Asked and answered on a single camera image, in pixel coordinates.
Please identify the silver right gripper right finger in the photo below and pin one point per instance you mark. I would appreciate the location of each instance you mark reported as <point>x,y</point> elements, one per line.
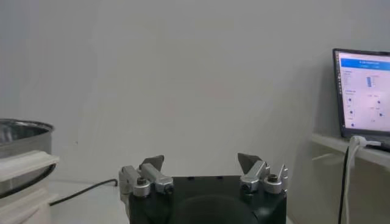
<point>257,176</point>

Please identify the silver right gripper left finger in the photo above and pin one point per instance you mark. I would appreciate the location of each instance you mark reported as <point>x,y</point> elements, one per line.
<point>152,178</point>

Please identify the stainless steel steamer basket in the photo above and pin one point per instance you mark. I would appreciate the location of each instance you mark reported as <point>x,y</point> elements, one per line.
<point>24,140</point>

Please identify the white laptop desk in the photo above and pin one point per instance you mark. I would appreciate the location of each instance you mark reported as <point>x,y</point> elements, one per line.
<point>335,143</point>

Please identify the grey open laptop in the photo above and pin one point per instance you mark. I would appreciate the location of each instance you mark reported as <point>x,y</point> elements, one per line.
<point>365,97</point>

